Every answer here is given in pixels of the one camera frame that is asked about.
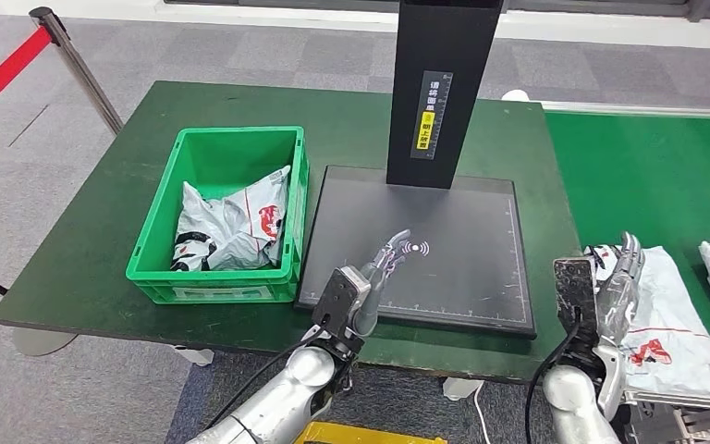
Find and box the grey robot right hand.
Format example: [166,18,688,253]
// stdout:
[594,231,646,352]

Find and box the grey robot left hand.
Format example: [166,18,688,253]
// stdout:
[352,228,413,339]

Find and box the green conveyor belt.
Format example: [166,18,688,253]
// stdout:
[545,113,710,378]

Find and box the red barrier belt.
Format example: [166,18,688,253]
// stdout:
[0,27,53,130]

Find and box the white table foot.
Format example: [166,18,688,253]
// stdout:
[442,376,484,404]
[171,346,215,367]

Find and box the white crate label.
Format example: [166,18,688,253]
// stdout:
[171,286,274,302]

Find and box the ruler label with yellow patch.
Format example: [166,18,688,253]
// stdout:
[410,70,454,161]

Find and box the green plastic crate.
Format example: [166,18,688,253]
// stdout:
[125,126,311,306]

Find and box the black scanner column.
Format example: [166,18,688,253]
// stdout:
[386,0,507,190]

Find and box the grey round floor plate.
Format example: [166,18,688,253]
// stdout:
[11,327,80,358]

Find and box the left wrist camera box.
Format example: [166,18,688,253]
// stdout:
[312,266,373,339]

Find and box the black scanner base plate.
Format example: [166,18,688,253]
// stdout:
[293,164,538,340]

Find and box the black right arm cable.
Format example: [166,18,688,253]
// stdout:
[523,309,582,444]

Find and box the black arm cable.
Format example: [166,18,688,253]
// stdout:
[198,330,332,433]
[523,309,582,444]

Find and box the aluminium conveyor frame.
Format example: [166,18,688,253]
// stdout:
[621,388,710,444]

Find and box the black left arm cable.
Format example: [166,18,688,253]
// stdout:
[198,330,332,433]

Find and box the white cable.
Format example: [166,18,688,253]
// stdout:
[472,379,492,444]

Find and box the silver conveyor edge rail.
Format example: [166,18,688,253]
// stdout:
[538,101,710,119]

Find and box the silver stanchion post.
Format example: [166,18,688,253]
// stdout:
[29,6,125,136]

